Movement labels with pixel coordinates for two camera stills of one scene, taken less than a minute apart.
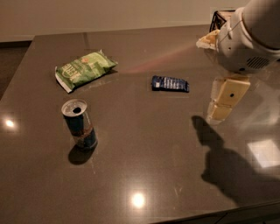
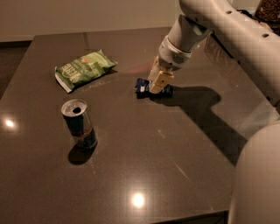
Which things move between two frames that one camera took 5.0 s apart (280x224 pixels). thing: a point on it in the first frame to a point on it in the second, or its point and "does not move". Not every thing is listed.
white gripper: [240, 49] to [172, 57]
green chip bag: [81, 69] does not move
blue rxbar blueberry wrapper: [164, 83] to [143, 89]
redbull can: [79, 125] does not move
